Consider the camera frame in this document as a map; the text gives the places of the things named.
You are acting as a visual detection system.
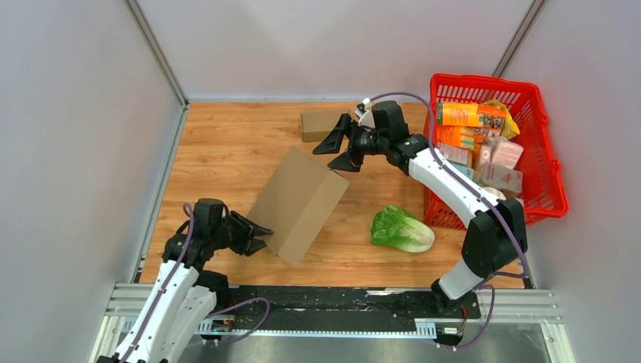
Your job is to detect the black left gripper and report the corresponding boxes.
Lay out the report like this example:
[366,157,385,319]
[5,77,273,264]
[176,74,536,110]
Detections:
[211,210,274,256]

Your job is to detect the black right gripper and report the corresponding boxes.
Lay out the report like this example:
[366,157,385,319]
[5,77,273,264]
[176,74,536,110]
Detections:
[311,115,386,175]

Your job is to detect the brown cardboard box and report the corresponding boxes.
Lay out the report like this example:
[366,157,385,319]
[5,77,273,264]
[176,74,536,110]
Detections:
[301,109,351,143]

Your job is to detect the brown cardboard sheet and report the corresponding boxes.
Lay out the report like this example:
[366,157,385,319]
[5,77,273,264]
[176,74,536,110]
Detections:
[248,147,349,266]

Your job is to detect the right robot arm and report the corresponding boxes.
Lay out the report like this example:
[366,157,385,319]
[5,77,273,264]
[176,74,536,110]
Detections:
[313,101,527,317]

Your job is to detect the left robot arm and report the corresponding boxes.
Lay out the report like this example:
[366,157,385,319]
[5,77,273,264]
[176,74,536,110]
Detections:
[97,198,273,362]

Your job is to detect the teal box package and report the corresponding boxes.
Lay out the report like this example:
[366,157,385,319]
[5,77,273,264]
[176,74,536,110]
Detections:
[453,164,475,180]

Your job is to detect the green lettuce head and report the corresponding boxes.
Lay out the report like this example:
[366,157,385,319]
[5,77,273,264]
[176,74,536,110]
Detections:
[370,205,435,253]

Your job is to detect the orange sponge pack lower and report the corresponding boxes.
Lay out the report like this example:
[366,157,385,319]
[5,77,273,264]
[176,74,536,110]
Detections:
[436,125,483,150]

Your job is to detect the pink white package lower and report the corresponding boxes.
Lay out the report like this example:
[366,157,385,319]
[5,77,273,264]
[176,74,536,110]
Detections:
[477,163,523,194]

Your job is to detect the white tape roll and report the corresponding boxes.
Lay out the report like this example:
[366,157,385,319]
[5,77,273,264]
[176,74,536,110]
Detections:
[483,187,507,200]

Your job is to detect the pink snack package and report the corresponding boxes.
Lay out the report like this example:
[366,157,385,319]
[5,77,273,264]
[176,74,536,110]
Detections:
[491,140,524,169]

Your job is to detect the yellow snack bag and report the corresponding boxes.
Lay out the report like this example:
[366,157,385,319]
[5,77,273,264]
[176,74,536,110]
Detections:
[483,99,522,140]

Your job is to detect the red plastic basket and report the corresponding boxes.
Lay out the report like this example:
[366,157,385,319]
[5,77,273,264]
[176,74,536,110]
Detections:
[430,73,569,225]

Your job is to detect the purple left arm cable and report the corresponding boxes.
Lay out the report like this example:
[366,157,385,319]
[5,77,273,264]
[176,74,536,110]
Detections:
[117,202,271,363]

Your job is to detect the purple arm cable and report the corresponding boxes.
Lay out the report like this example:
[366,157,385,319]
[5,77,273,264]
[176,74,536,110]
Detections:
[117,202,271,363]
[369,92,532,350]

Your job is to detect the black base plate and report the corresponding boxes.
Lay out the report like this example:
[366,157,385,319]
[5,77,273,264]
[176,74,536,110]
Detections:
[216,285,482,333]

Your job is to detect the aluminium frame post right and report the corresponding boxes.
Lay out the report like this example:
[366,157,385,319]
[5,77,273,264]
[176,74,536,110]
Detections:
[491,0,547,78]

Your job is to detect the aluminium frame post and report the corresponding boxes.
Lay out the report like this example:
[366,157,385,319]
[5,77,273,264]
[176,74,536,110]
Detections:
[123,0,189,109]
[491,0,547,78]

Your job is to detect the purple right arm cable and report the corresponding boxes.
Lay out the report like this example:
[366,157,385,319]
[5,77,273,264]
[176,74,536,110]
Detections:
[369,92,532,350]

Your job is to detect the aluminium frame post left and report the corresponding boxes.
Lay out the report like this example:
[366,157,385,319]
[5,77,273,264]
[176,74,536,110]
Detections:
[123,0,189,109]

